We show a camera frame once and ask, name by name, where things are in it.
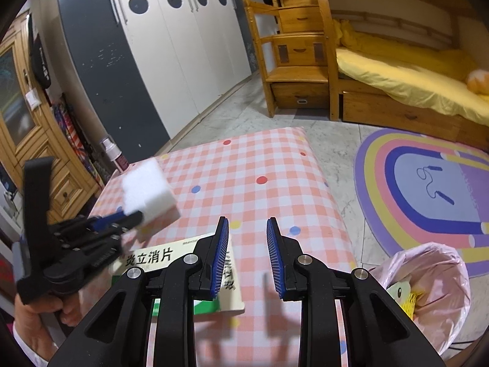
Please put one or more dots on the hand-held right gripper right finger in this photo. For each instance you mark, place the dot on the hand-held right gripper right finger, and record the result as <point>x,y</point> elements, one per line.
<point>276,260</point>

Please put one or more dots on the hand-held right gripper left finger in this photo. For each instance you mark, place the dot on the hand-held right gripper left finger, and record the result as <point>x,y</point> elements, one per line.
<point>219,260</point>

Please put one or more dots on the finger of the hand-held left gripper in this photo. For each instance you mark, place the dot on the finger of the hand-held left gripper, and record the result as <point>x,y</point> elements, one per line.
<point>110,222</point>
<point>103,254</point>

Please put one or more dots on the white foam block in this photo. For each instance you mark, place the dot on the white foam block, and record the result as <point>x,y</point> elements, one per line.
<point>151,195</point>

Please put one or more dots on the white green medicine box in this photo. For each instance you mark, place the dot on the white green medicine box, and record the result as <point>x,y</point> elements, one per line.
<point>160,256</point>

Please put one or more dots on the pale green paper piece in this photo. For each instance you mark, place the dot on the pale green paper piece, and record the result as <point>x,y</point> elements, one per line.
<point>400,291</point>

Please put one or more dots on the yellow mesh net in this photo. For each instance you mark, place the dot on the yellow mesh net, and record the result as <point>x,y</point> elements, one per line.
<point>412,304</point>

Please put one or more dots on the bin with pink bag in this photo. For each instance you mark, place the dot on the bin with pink bag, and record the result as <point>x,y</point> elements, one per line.
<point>447,286</point>

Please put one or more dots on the person's left forearm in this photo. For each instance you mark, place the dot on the person's left forearm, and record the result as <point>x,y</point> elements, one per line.
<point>32,351</point>

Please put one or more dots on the person's left hand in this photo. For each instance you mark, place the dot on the person's left hand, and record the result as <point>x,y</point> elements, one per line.
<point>36,315</point>

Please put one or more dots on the spray can white cap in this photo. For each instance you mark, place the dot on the spray can white cap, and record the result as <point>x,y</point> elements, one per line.
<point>116,156</point>

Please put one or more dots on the pink checked tablecloth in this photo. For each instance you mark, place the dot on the pink checked tablecloth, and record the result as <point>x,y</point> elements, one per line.
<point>252,168</point>

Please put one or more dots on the wooden cabinet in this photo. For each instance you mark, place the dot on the wooden cabinet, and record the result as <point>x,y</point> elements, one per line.
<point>23,133</point>

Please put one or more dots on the rainbow oval rug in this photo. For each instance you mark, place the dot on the rainbow oval rug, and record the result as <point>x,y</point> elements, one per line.
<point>420,183</point>

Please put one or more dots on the white wardrobe with round holes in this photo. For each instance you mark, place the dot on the white wardrobe with round holes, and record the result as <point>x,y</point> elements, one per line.
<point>160,53</point>

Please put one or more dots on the black hanging bag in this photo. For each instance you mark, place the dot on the black hanging bag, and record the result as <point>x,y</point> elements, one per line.
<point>40,57</point>

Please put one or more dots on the wooden bunk bed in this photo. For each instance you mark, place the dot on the wooden bunk bed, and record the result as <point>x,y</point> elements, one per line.
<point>401,112</point>

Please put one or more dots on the wooden staircase with drawers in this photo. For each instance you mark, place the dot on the wooden staircase with drawers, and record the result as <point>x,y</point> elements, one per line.
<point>298,53</point>

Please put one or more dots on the yellow bed sheet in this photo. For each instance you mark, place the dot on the yellow bed sheet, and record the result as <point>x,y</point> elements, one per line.
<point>412,72</point>

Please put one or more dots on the orange plush toy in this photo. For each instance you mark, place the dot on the orange plush toy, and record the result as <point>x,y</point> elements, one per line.
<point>477,81</point>

